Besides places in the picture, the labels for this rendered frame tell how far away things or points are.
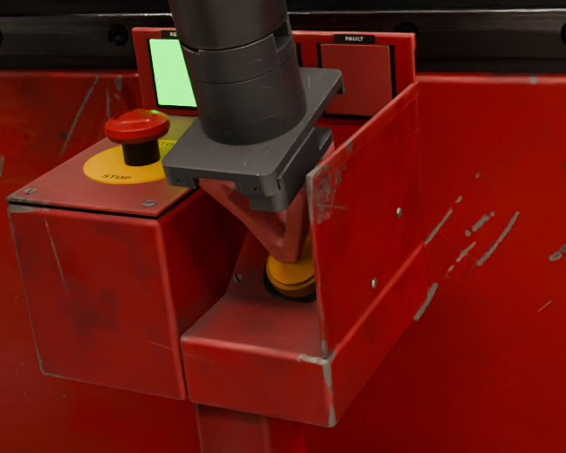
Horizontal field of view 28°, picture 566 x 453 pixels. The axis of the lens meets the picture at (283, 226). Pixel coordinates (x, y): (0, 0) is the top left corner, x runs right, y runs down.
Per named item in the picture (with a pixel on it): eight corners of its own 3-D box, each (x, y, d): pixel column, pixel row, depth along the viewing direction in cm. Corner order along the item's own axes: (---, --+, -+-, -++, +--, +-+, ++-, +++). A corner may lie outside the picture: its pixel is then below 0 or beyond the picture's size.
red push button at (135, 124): (98, 180, 68) (88, 123, 67) (134, 157, 71) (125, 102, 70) (154, 185, 66) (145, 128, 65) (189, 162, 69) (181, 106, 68)
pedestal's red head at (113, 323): (39, 376, 70) (-20, 99, 63) (170, 266, 83) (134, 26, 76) (334, 431, 61) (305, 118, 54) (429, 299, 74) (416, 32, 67)
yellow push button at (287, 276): (269, 301, 68) (256, 284, 66) (287, 247, 70) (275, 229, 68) (326, 309, 66) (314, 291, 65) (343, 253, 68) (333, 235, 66)
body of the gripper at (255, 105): (349, 97, 63) (328, -23, 59) (277, 206, 56) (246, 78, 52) (247, 91, 66) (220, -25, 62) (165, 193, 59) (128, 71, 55)
